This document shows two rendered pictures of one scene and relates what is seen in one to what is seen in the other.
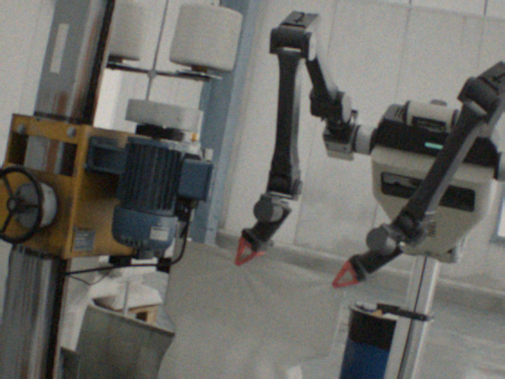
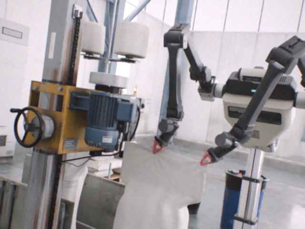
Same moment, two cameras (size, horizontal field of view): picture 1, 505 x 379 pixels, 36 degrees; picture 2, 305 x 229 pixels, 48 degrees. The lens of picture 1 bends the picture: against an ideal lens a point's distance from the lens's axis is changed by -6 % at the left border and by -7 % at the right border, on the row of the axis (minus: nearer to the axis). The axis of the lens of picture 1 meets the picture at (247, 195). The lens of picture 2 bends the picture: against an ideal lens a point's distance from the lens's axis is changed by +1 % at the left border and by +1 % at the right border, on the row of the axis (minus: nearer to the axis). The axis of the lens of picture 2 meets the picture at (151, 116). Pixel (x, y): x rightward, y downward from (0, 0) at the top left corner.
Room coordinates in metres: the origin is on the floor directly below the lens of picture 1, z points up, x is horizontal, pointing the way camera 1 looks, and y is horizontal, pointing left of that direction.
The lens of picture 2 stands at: (0.40, -0.18, 1.34)
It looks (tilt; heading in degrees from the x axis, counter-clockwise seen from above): 3 degrees down; 7
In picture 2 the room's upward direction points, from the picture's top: 8 degrees clockwise
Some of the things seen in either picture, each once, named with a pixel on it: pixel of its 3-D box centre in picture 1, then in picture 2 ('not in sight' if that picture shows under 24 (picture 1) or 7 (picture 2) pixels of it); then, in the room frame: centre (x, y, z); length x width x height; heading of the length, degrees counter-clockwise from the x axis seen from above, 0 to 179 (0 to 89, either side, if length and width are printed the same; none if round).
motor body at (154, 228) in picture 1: (149, 193); (103, 119); (1.91, 0.22, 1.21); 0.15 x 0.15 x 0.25
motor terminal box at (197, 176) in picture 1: (196, 184); (126, 114); (1.92, 0.12, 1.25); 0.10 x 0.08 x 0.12; 1
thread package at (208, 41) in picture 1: (206, 38); (131, 40); (2.05, 0.17, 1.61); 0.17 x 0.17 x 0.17
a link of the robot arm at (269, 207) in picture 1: (276, 198); (170, 120); (2.10, -0.07, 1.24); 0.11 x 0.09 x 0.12; 156
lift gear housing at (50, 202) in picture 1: (33, 204); (41, 126); (1.86, 0.49, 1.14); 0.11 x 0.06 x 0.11; 66
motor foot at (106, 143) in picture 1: (116, 158); (86, 102); (1.92, 0.32, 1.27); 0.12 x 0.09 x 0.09; 156
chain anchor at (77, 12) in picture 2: not in sight; (78, 12); (1.92, 0.41, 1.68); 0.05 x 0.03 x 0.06; 156
